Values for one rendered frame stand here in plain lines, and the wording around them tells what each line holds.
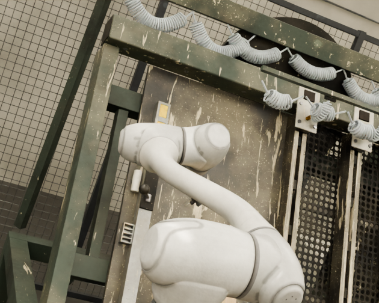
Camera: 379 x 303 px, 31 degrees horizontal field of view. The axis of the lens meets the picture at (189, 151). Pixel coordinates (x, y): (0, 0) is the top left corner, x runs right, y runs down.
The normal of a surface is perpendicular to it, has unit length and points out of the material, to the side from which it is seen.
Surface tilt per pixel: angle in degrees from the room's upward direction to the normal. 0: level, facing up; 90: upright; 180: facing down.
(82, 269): 60
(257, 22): 90
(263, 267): 68
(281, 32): 90
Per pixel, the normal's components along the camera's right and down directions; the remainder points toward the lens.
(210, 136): 0.22, -0.30
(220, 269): 0.33, 0.14
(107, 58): 0.42, -0.25
